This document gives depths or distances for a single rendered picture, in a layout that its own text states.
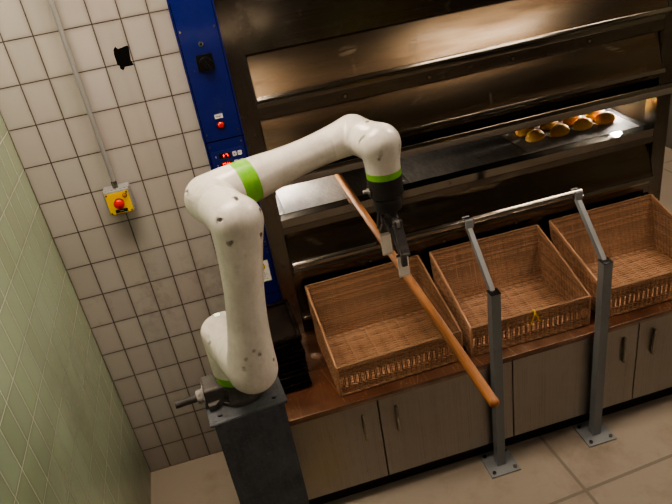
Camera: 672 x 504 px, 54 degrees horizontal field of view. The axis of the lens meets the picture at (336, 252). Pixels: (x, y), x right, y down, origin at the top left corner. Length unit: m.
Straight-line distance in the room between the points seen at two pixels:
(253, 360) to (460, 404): 1.49
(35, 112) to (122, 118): 0.30
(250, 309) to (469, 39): 1.66
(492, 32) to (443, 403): 1.55
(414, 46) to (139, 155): 1.16
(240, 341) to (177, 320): 1.43
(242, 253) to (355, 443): 1.57
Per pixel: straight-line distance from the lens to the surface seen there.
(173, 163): 2.70
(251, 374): 1.65
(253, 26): 2.59
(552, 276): 3.26
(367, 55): 2.71
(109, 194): 2.67
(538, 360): 3.00
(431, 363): 2.82
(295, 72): 2.65
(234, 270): 1.52
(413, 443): 3.01
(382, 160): 1.66
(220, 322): 1.80
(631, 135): 3.41
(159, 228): 2.81
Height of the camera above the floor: 2.44
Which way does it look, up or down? 30 degrees down
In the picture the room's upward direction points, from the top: 10 degrees counter-clockwise
